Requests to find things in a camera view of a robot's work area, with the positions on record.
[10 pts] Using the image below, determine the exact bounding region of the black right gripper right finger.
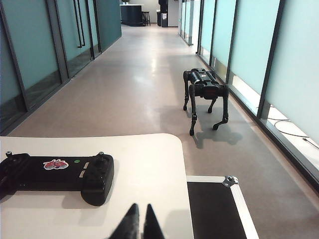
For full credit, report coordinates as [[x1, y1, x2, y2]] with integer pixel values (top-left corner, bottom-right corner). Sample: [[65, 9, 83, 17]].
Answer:
[[143, 204, 166, 239]]

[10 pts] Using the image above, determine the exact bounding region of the dark counter cabinet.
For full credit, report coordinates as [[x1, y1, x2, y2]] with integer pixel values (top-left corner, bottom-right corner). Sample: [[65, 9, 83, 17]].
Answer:
[[120, 4, 143, 25]]

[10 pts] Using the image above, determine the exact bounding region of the black remote control with sticker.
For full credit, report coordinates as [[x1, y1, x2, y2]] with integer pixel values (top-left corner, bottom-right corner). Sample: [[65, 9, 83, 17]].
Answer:
[[0, 151, 115, 207]]

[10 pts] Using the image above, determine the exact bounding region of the black bin with white label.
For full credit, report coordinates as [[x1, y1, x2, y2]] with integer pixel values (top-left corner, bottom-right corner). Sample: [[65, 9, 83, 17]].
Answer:
[[157, 11, 169, 27]]

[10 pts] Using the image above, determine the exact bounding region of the black quadruped robot dog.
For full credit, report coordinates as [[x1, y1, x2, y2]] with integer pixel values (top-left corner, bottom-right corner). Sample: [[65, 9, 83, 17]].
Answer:
[[183, 68, 229, 136]]

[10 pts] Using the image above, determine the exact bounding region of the black aluminium-edged flight case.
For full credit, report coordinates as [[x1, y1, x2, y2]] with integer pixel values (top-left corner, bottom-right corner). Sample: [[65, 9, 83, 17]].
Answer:
[[186, 175, 260, 239]]

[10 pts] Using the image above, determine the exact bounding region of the dark bar stool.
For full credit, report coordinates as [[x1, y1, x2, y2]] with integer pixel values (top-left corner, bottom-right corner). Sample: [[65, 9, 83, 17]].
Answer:
[[142, 11, 152, 27]]

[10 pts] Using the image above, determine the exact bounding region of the long black door handle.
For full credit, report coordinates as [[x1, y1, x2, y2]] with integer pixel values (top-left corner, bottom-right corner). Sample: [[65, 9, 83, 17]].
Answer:
[[73, 0, 86, 48]]

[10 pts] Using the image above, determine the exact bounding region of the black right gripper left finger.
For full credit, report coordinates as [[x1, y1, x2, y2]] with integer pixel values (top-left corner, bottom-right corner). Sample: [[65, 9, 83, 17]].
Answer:
[[109, 203, 142, 239]]

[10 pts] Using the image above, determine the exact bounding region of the thin black floor cable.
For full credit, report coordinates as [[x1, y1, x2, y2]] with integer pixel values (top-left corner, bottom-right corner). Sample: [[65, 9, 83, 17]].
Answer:
[[256, 106, 319, 150]]

